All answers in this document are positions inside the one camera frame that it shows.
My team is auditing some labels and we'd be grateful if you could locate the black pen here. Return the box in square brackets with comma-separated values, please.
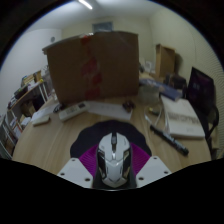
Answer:
[149, 124, 190, 157]

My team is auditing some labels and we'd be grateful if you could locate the large brown cardboard box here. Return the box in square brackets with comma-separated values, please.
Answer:
[42, 30, 140, 105]

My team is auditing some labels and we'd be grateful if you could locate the white paper sheet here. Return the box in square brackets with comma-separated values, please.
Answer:
[87, 100, 134, 122]

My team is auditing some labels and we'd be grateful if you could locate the plain white remote control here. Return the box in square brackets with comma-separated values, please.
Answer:
[30, 111, 52, 127]

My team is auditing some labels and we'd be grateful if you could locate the white computer mouse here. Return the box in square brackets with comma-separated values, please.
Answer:
[95, 131, 133, 189]

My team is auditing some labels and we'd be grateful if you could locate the small black cable bundle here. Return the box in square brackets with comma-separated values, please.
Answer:
[53, 103, 66, 114]

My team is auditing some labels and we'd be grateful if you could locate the white book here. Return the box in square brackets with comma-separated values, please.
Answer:
[160, 95, 206, 140]

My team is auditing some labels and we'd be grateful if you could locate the black mouse pad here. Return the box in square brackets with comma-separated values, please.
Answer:
[69, 119, 153, 159]

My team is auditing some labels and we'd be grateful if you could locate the small brown cardboard box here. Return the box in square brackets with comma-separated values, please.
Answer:
[154, 43, 177, 79]

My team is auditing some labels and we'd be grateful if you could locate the ceiling tube light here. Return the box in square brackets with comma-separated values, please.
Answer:
[78, 0, 94, 10]

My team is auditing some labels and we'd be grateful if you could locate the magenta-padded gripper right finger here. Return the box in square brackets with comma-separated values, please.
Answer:
[128, 142, 173, 189]

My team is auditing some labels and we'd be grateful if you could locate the white metal stand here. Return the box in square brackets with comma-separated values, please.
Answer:
[0, 113, 18, 158]

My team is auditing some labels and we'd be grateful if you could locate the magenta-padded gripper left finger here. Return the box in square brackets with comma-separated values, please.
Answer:
[57, 145, 100, 190]

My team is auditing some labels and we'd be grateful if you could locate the black tray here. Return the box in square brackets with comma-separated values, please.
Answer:
[13, 87, 29, 100]

